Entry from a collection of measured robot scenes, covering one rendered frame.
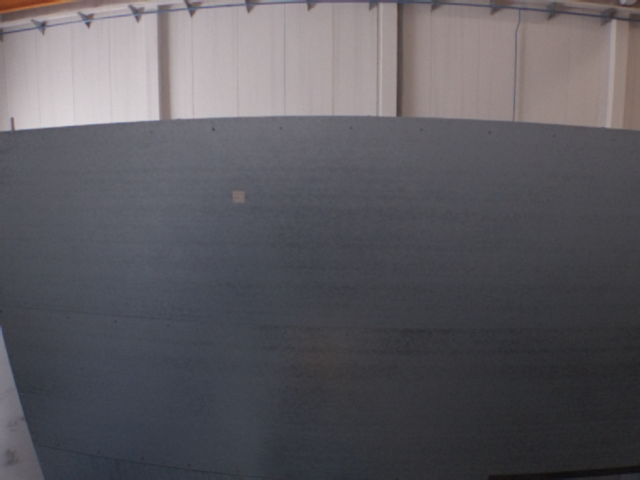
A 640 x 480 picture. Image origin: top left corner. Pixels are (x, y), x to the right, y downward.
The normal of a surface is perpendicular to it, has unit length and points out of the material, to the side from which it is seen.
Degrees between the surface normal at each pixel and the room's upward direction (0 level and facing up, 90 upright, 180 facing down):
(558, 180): 90
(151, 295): 90
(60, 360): 90
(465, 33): 90
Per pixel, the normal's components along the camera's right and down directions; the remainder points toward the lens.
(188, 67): -0.07, 0.25
